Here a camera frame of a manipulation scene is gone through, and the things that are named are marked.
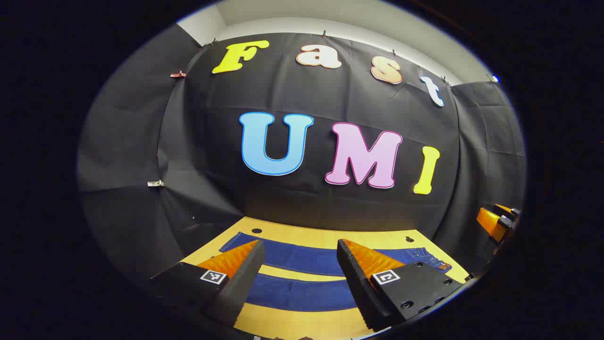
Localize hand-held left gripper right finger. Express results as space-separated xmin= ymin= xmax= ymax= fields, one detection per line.
xmin=336 ymin=238 xmax=465 ymax=332

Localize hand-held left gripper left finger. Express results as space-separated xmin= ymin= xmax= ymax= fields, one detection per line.
xmin=150 ymin=239 xmax=266 ymax=327

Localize blue jeans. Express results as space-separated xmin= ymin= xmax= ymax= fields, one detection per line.
xmin=219 ymin=231 xmax=453 ymax=312

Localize black backdrop cloth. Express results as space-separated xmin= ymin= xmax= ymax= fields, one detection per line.
xmin=77 ymin=24 xmax=527 ymax=284

